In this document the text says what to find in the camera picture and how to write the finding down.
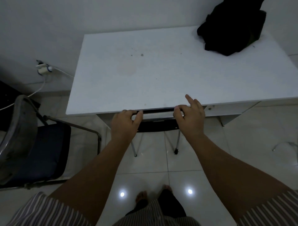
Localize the person's left hand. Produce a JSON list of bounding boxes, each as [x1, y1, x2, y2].
[[111, 109, 144, 141]]

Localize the person's right forearm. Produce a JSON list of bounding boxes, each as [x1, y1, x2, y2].
[[185, 134, 292, 224]]

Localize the person's left forearm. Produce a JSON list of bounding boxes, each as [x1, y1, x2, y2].
[[48, 137, 134, 226]]

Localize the black folding chair chrome legs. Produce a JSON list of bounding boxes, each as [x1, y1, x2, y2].
[[130, 108, 187, 158]]

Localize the black trousers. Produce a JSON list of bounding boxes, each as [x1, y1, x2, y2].
[[126, 189, 187, 217]]

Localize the striped shirt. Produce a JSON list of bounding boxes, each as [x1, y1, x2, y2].
[[7, 189, 298, 226]]

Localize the person's right hand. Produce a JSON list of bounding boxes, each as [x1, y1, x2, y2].
[[174, 94, 206, 138]]

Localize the white charger plug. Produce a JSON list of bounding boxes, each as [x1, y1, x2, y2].
[[35, 60, 54, 76]]

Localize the dark blue padded metal chair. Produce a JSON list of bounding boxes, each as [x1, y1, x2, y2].
[[0, 94, 102, 190]]

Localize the black bag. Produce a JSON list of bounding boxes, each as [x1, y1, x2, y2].
[[197, 0, 267, 57]]

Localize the white charger cable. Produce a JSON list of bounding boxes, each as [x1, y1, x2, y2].
[[52, 67, 75, 79], [0, 75, 46, 111]]

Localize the person's left foot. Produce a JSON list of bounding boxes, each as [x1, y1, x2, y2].
[[136, 190, 148, 203]]

